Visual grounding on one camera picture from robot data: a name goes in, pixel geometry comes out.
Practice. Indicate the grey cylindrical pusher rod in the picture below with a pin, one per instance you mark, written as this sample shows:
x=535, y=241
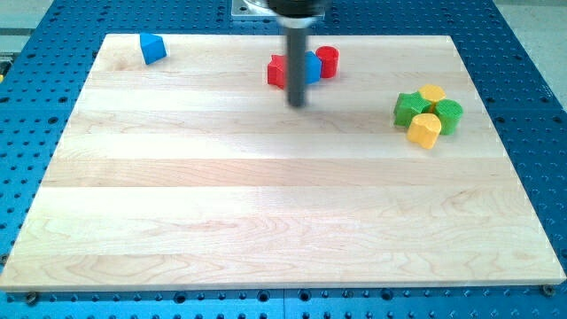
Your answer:
x=296, y=43

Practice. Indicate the blue cube block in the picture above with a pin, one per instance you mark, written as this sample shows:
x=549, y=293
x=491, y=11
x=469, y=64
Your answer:
x=313, y=68

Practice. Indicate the red star block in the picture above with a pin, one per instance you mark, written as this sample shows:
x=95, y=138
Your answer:
x=276, y=71

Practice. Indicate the green star block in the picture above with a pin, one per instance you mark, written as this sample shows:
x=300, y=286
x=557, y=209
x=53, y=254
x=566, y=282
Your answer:
x=409, y=105

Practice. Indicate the red cylinder block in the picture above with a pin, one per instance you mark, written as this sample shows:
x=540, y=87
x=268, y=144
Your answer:
x=329, y=56

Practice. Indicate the blue triangular block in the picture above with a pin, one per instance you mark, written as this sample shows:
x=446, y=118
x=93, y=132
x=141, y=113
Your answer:
x=153, y=47

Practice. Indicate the yellow hexagon block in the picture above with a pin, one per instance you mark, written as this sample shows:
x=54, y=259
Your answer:
x=432, y=93

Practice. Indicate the yellow heart block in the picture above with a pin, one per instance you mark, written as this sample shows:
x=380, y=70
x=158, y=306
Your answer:
x=424, y=130

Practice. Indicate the green cylinder block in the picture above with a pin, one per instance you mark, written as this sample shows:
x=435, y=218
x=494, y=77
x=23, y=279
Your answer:
x=449, y=113

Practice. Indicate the light wooden board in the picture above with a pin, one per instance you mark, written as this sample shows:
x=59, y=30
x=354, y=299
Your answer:
x=193, y=174

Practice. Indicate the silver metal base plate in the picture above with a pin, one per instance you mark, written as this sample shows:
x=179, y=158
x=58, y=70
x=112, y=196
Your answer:
x=246, y=10

